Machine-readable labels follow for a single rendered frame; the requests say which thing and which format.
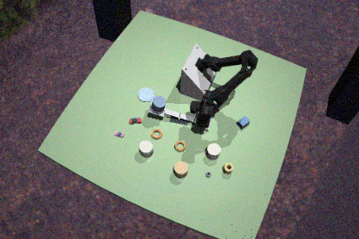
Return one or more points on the blue box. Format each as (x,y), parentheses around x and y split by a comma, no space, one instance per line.
(243,122)

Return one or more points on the brown cylinder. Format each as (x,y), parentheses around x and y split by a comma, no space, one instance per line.
(180,169)

